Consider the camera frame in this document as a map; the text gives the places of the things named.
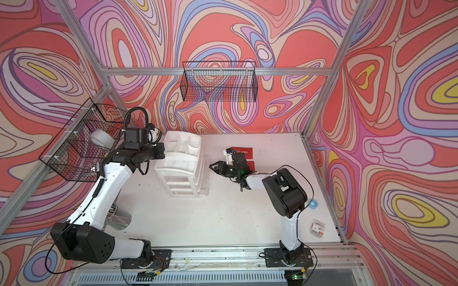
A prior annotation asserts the shiny metal cup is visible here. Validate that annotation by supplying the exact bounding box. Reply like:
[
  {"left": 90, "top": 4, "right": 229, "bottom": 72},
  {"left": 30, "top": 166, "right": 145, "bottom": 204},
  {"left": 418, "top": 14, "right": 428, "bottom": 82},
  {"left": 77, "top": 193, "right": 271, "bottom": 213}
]
[{"left": 105, "top": 203, "right": 132, "bottom": 231}]

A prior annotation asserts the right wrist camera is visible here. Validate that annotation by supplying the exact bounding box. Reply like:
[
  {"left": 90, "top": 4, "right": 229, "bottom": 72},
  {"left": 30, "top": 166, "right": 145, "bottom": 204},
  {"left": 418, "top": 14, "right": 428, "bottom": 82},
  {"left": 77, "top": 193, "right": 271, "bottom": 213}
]
[{"left": 224, "top": 148, "right": 236, "bottom": 164}]

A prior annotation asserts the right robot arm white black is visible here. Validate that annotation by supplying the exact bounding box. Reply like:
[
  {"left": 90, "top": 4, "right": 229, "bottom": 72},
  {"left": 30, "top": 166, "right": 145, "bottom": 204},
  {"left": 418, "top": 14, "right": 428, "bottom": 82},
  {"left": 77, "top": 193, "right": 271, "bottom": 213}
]
[{"left": 209, "top": 159, "right": 308, "bottom": 264}]

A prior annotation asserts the white plastic drawer organizer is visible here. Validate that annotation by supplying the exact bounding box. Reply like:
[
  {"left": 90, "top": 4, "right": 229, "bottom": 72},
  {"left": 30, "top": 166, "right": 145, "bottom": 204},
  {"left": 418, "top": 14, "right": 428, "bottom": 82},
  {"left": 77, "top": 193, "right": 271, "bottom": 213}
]
[{"left": 155, "top": 131, "right": 209, "bottom": 198}]

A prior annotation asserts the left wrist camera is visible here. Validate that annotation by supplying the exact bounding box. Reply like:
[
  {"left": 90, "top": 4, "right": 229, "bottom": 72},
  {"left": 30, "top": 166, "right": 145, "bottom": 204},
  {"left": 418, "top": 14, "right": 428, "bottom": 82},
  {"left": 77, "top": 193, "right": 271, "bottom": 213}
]
[{"left": 124, "top": 128, "right": 149, "bottom": 151}]

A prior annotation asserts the aluminium front rail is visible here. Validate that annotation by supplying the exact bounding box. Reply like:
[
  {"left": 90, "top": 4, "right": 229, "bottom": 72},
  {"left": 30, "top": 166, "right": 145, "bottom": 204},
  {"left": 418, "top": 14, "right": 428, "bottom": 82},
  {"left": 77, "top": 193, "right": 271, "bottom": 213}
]
[{"left": 73, "top": 244, "right": 366, "bottom": 276}]

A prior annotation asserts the red postcard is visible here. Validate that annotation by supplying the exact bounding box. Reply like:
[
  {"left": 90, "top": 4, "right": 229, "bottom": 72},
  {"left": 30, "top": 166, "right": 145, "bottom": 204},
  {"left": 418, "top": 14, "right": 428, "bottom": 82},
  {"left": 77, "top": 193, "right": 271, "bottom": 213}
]
[
  {"left": 231, "top": 147, "right": 254, "bottom": 160},
  {"left": 247, "top": 160, "right": 256, "bottom": 172}
]

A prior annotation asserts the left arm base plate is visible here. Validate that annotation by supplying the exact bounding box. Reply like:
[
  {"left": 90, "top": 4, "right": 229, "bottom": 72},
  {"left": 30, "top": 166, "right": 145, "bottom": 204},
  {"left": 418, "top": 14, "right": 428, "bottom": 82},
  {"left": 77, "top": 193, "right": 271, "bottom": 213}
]
[{"left": 120, "top": 249, "right": 172, "bottom": 271}]

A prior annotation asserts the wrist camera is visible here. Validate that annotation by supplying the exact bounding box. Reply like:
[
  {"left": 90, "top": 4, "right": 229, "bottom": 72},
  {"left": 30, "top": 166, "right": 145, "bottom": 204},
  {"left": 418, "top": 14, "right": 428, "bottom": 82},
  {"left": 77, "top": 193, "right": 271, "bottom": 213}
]
[
  {"left": 124, "top": 128, "right": 149, "bottom": 151},
  {"left": 224, "top": 148, "right": 236, "bottom": 164}
]

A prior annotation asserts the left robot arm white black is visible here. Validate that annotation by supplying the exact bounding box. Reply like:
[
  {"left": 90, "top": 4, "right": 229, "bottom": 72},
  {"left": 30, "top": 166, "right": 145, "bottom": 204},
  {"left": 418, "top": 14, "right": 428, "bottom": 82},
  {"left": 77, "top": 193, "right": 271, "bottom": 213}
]
[{"left": 50, "top": 143, "right": 165, "bottom": 268}]

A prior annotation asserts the white tape roll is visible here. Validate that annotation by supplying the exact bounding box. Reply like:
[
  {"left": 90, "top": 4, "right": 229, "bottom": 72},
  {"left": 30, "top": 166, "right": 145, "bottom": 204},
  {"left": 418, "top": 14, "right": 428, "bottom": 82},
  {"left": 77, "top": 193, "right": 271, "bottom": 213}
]
[{"left": 89, "top": 129, "right": 115, "bottom": 149}]

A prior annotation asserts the black wire basket back wall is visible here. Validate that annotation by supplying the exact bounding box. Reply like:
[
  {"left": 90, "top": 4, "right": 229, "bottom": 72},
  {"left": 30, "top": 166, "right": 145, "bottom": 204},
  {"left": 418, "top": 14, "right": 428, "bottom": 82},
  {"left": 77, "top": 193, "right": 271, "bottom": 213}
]
[{"left": 180, "top": 60, "right": 258, "bottom": 103}]

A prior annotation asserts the black wire basket left wall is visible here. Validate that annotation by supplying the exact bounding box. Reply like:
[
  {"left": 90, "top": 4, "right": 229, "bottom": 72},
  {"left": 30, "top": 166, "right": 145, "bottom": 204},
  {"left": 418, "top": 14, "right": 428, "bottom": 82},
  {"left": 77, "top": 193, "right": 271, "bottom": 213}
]
[{"left": 39, "top": 99, "right": 126, "bottom": 182}]

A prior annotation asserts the black wire basket wall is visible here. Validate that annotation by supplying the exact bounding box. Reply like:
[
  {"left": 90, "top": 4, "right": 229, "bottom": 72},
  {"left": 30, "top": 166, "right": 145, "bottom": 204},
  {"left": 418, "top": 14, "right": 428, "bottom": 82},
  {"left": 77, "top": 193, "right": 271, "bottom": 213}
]
[
  {"left": 39, "top": 99, "right": 126, "bottom": 182},
  {"left": 180, "top": 60, "right": 258, "bottom": 103}
]

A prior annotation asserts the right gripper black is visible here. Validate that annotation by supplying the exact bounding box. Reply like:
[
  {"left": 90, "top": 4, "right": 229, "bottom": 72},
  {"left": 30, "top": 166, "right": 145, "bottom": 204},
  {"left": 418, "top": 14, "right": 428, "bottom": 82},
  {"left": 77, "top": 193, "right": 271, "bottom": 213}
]
[{"left": 209, "top": 160, "right": 240, "bottom": 178}]

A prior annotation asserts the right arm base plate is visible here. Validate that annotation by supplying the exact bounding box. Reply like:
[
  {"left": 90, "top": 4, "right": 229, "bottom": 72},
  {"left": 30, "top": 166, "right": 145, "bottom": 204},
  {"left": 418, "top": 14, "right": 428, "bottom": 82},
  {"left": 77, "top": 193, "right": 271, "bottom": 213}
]
[{"left": 259, "top": 246, "right": 314, "bottom": 269}]

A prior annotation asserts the small red white packet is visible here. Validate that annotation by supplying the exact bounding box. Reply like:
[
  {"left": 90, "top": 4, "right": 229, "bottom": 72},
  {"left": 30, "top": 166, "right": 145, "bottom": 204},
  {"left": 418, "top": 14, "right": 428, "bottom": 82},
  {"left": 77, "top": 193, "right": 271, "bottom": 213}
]
[{"left": 310, "top": 219, "right": 325, "bottom": 238}]

